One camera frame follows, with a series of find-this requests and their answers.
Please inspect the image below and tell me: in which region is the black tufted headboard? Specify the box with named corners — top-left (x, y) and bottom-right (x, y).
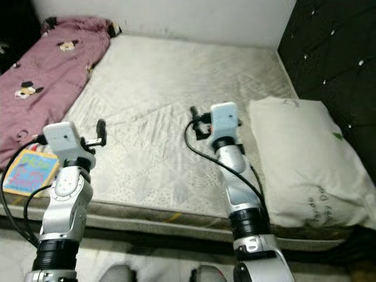
top-left (277, 0), bottom-right (376, 159)

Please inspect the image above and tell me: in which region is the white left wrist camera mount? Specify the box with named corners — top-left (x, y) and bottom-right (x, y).
top-left (43, 120), bottom-right (95, 171)

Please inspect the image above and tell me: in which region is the silver robot left leg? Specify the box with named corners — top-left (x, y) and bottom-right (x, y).
top-left (99, 263), bottom-right (136, 282)

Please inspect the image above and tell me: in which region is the silver robot right leg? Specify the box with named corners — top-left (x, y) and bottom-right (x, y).
top-left (191, 264), bottom-right (224, 282)

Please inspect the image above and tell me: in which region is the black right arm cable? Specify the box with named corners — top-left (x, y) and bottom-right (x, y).
top-left (182, 120), bottom-right (271, 224)

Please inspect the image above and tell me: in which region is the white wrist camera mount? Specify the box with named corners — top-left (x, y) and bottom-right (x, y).
top-left (209, 102), bottom-right (240, 147)
top-left (43, 120), bottom-right (95, 171)

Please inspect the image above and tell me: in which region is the silver robot leg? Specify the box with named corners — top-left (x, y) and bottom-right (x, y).
top-left (191, 264), bottom-right (224, 282)
top-left (99, 263), bottom-right (136, 282)

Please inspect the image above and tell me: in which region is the white grey quilted mattress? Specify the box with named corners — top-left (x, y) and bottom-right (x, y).
top-left (0, 34), bottom-right (353, 250)

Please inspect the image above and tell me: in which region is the purple cartoon mouse blanket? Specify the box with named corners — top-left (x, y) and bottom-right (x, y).
top-left (0, 16), bottom-right (121, 171)

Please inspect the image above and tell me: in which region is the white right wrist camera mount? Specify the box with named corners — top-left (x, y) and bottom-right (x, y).
top-left (209, 102), bottom-right (240, 147)

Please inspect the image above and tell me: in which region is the dark bedside furniture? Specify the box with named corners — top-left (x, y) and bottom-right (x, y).
top-left (0, 0), bottom-right (45, 65)

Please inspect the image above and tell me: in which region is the colourful children's picture book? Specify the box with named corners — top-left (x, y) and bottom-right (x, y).
top-left (3, 147), bottom-right (61, 197)

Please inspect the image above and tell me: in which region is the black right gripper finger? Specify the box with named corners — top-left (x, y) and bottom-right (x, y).
top-left (189, 106), bottom-right (203, 139)

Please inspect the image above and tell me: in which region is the white printed pillow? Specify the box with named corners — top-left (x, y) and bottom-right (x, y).
top-left (247, 96), bottom-right (376, 230)

